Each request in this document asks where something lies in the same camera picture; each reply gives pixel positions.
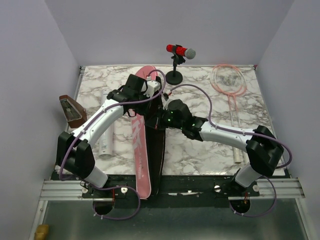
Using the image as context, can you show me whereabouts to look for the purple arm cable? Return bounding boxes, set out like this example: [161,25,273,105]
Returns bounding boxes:
[58,69,167,221]
[167,84,293,218]

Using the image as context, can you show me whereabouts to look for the pink racket bag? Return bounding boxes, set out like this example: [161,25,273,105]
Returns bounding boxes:
[131,65,167,201]

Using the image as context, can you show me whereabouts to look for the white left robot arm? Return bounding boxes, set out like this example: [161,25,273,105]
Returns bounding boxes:
[56,74,166,198]

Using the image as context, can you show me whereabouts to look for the white shuttlecock tube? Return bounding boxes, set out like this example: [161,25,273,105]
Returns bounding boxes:
[97,88,115,159]

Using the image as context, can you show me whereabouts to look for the black microphone stand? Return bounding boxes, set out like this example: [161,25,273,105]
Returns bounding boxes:
[165,54,186,86]

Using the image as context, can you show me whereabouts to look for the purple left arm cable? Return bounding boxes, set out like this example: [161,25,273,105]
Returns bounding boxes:
[58,69,167,221]

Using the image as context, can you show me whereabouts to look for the yellow wooden block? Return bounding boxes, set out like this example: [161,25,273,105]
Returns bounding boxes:
[33,224,50,240]

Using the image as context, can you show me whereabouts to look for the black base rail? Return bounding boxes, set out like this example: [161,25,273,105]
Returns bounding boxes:
[49,172,261,208]

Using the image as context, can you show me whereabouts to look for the brown wooden metronome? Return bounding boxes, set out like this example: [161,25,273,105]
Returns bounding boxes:
[59,95,87,129]

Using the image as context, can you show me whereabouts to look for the red microphone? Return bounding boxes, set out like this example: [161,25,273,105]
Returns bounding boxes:
[166,44,196,60]

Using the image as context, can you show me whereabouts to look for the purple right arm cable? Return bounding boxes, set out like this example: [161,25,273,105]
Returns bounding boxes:
[167,84,293,218]

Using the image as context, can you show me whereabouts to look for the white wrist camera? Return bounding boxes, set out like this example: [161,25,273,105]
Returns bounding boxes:
[162,90,172,101]
[143,80,161,98]

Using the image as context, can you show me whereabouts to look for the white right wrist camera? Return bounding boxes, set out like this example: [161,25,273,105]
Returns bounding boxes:
[162,90,172,101]

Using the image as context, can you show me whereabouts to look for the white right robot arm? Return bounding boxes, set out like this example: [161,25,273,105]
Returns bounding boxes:
[145,99,284,196]

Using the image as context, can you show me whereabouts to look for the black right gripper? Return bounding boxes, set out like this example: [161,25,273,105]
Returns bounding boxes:
[144,105,184,130]

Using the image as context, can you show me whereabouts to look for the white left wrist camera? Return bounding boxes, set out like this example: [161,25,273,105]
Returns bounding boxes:
[143,80,161,98]

